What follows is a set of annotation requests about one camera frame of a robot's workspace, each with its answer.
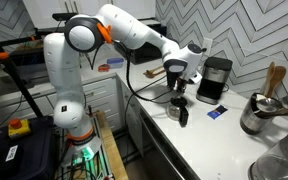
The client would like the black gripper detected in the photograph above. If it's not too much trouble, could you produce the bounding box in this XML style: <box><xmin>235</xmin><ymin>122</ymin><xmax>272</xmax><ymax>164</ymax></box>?
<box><xmin>166</xmin><ymin>70</ymin><xmax>198</xmax><ymax>93</ymax></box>

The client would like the black silver coffee maker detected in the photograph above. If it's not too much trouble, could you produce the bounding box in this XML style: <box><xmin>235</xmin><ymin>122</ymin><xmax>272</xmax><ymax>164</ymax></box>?
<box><xmin>196</xmin><ymin>57</ymin><xmax>233</xmax><ymax>105</ymax></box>

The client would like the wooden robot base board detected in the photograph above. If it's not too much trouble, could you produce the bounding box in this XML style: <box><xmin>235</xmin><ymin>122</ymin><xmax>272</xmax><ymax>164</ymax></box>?
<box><xmin>95</xmin><ymin>111</ymin><xmax>129</xmax><ymax>180</ymax></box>

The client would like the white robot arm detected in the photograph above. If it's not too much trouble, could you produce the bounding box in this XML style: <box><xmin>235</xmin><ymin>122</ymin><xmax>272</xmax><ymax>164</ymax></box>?
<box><xmin>43</xmin><ymin>4</ymin><xmax>202</xmax><ymax>167</ymax></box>

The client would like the glass coffee carafe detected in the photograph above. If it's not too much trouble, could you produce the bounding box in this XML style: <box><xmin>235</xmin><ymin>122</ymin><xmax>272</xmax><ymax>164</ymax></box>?
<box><xmin>166</xmin><ymin>97</ymin><xmax>189</xmax><ymax>127</ymax></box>

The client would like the blue coffee packet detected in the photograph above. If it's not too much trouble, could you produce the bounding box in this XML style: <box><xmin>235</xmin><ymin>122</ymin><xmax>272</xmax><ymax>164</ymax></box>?
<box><xmin>207</xmin><ymin>105</ymin><xmax>227</xmax><ymax>120</ymax></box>

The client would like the light wooden slotted spatula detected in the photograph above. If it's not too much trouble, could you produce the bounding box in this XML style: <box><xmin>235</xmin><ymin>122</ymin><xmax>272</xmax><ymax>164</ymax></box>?
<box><xmin>148</xmin><ymin>66</ymin><xmax>164</xmax><ymax>73</ymax></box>

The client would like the dark wooden spoon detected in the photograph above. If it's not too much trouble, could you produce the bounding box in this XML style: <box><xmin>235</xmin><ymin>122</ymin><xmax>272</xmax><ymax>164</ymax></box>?
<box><xmin>144</xmin><ymin>70</ymin><xmax>165</xmax><ymax>79</ymax></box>

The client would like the blue lidded plastic container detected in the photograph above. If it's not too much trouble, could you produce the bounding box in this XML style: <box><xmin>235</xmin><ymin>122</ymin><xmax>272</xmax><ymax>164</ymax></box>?
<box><xmin>107</xmin><ymin>58</ymin><xmax>124</xmax><ymax>69</ymax></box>

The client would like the orange round dish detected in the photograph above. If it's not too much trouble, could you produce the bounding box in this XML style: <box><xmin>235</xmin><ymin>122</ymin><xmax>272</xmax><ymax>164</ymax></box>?
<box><xmin>98</xmin><ymin>64</ymin><xmax>110</xmax><ymax>72</ymax></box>

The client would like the steel utensil holder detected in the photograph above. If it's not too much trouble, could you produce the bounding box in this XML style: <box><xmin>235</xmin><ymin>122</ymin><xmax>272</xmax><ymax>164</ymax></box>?
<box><xmin>240</xmin><ymin>93</ymin><xmax>273</xmax><ymax>135</ymax></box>

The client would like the wooden spatula in holder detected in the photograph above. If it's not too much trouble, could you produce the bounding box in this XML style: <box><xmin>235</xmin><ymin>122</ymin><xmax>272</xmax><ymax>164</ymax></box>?
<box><xmin>263</xmin><ymin>62</ymin><xmax>275</xmax><ymax>95</ymax></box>

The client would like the wooden spoon in holder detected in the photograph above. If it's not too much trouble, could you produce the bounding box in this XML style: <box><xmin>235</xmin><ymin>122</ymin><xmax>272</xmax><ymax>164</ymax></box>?
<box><xmin>266</xmin><ymin>66</ymin><xmax>286</xmax><ymax>97</ymax></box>

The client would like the glass blender jar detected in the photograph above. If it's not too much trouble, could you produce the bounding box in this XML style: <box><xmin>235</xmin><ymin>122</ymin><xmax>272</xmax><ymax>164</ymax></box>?
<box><xmin>248</xmin><ymin>134</ymin><xmax>288</xmax><ymax>180</ymax></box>

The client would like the black equipment case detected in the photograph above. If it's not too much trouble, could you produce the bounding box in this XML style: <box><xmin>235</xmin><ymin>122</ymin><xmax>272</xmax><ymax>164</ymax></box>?
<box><xmin>0</xmin><ymin>116</ymin><xmax>57</xmax><ymax>180</ymax></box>

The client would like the yellow emergency stop box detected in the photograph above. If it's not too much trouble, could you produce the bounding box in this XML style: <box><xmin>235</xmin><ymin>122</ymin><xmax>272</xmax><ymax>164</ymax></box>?
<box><xmin>8</xmin><ymin>118</ymin><xmax>31</xmax><ymax>138</ymax></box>

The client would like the white wall outlet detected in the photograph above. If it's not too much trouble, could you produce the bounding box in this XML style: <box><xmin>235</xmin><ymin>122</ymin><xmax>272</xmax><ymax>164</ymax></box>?
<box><xmin>202</xmin><ymin>38</ymin><xmax>213</xmax><ymax>56</ymax></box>

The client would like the black power cable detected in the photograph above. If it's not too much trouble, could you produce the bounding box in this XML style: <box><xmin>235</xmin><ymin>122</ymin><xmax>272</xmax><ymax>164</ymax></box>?
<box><xmin>123</xmin><ymin>73</ymin><xmax>230</xmax><ymax>158</ymax></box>

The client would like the black camera tripod stand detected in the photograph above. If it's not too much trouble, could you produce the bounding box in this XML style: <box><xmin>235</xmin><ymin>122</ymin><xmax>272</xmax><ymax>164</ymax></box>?
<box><xmin>0</xmin><ymin>13</ymin><xmax>80</xmax><ymax>118</ymax></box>

